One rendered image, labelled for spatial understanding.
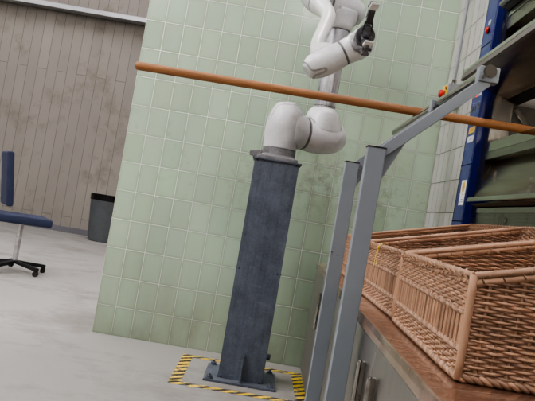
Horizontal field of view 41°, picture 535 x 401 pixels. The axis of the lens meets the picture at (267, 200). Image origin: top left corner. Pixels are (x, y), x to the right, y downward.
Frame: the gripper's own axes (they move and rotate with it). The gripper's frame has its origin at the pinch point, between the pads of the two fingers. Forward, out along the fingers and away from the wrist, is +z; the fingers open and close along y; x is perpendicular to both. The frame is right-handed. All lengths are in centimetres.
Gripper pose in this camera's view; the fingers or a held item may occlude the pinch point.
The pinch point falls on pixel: (372, 23)
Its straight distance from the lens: 260.9
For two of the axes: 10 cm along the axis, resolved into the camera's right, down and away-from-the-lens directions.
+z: 0.0, -0.1, -10.0
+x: -9.9, -1.7, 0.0
